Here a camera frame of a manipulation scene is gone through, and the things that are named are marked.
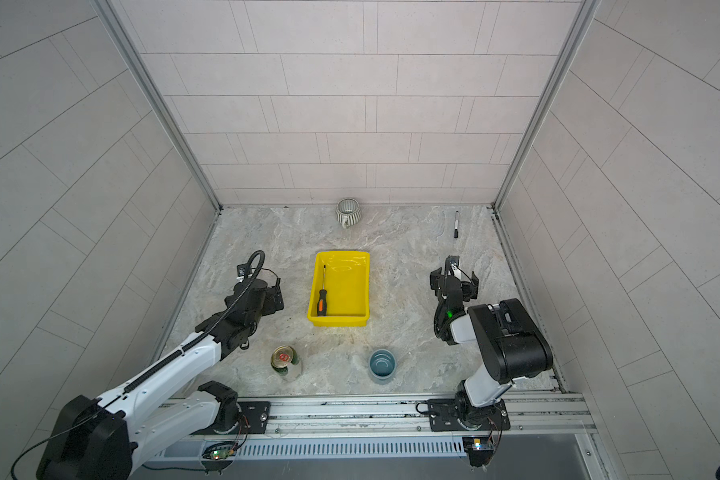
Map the orange black screwdriver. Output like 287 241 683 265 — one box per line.
317 265 327 317

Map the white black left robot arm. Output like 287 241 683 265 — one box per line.
36 250 284 479

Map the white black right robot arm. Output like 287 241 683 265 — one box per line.
429 256 553 425

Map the yellow plastic bin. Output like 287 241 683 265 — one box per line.
307 251 370 327

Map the green glass jar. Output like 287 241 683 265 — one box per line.
270 345 303 381

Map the blue ceramic cup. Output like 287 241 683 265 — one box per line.
369 349 397 384

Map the white ribbed ceramic cup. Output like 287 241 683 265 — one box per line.
336 198 362 229

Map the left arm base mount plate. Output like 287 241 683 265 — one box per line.
194 401 271 436

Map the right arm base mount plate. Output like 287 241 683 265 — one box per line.
422 397 511 432

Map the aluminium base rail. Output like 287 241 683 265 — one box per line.
155 390 596 469

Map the aluminium corner frame post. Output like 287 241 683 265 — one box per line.
493 0 599 212

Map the left aluminium corner post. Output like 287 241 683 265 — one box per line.
91 0 223 214

